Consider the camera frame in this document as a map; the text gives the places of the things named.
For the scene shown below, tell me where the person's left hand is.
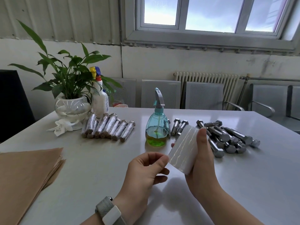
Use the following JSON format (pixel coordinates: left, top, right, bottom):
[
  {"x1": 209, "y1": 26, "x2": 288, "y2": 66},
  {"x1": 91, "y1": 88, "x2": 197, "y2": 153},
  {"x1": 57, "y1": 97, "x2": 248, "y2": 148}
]
[{"x1": 113, "y1": 152, "x2": 170, "y2": 221}]

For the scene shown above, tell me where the person's right hand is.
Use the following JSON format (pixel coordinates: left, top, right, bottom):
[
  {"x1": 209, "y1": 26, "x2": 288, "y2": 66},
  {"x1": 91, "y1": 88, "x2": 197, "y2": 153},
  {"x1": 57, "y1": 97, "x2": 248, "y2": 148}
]
[{"x1": 171, "y1": 127, "x2": 226, "y2": 205}]

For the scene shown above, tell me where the white cling film roll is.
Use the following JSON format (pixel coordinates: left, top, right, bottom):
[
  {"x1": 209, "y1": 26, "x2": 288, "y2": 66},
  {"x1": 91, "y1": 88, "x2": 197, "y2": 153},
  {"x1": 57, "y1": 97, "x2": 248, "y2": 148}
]
[{"x1": 168, "y1": 125, "x2": 200, "y2": 175}]

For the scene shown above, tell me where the pile of steel bolts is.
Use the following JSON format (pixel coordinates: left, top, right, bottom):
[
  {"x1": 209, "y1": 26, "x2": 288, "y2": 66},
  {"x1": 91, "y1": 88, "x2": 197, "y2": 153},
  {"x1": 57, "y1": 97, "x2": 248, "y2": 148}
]
[{"x1": 167, "y1": 118, "x2": 261, "y2": 158}]

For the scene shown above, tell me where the row of bolts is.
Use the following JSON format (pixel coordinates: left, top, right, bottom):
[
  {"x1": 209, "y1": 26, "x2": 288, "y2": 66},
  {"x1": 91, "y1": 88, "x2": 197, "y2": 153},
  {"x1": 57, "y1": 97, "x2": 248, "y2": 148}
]
[{"x1": 81, "y1": 112, "x2": 136, "y2": 143}]

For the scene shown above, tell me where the stack of brown paper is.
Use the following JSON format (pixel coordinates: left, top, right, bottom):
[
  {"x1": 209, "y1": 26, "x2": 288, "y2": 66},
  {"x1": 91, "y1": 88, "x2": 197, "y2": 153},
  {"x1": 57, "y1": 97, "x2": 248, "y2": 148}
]
[{"x1": 0, "y1": 147, "x2": 66, "y2": 225}]

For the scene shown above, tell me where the person's left forearm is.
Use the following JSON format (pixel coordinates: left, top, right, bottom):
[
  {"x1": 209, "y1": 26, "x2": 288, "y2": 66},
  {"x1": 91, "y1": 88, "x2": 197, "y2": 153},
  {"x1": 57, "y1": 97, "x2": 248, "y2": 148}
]
[{"x1": 81, "y1": 214, "x2": 103, "y2": 225}]

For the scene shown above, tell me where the smartwatch with grey band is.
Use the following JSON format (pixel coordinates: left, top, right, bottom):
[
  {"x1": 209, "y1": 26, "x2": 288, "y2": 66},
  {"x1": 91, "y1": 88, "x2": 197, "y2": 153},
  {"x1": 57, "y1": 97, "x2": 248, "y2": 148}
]
[{"x1": 95, "y1": 196, "x2": 127, "y2": 225}]

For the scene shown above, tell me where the teal spray bottle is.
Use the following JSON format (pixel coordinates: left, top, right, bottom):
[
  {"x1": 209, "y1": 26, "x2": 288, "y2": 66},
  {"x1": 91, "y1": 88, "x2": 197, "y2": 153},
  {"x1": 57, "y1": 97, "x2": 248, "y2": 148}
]
[{"x1": 145, "y1": 87, "x2": 171, "y2": 147}]

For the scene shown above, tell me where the grey metal chair with armrest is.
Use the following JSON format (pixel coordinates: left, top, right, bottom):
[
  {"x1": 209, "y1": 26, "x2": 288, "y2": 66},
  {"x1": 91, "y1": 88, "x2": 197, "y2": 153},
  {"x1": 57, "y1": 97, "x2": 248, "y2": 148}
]
[{"x1": 185, "y1": 82, "x2": 245, "y2": 111}]

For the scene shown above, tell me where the white spray bottle colourful nozzle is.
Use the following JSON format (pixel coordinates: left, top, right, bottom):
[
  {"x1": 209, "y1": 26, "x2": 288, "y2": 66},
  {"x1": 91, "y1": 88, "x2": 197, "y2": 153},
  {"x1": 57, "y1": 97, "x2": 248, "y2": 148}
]
[{"x1": 89, "y1": 66, "x2": 109, "y2": 119}]

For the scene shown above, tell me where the crumpled white tissue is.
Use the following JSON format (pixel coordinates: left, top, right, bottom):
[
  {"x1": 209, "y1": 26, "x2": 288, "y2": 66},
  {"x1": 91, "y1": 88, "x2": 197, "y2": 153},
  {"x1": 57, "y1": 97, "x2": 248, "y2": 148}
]
[{"x1": 47, "y1": 119, "x2": 81, "y2": 137}]

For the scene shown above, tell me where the clear glass plant pot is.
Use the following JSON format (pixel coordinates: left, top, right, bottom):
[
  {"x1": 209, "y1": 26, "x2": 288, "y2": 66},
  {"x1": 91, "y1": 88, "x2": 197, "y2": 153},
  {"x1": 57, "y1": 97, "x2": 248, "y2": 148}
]
[{"x1": 54, "y1": 95, "x2": 92, "y2": 123}]

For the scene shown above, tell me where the grey metal bench seat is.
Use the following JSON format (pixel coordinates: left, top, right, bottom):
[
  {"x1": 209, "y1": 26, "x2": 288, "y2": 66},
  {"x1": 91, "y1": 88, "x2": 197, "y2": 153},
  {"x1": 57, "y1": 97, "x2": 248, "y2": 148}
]
[
  {"x1": 287, "y1": 85, "x2": 300, "y2": 134},
  {"x1": 248, "y1": 83, "x2": 290, "y2": 118}
]

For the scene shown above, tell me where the green leafy plant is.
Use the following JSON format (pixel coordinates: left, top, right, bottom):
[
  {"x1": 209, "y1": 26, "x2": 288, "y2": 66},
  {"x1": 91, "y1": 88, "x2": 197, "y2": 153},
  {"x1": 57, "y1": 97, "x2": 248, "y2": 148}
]
[{"x1": 8, "y1": 20, "x2": 122, "y2": 100}]

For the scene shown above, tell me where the white framed window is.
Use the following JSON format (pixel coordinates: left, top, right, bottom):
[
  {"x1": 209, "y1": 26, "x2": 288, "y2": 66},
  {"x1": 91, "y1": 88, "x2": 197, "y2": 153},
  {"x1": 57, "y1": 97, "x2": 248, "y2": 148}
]
[{"x1": 122, "y1": 0, "x2": 300, "y2": 53}]

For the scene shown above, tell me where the white wall radiator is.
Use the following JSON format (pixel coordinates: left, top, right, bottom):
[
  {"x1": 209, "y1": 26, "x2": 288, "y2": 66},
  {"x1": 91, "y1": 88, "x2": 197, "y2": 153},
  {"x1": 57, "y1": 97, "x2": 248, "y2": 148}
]
[{"x1": 174, "y1": 72, "x2": 240, "y2": 110}]

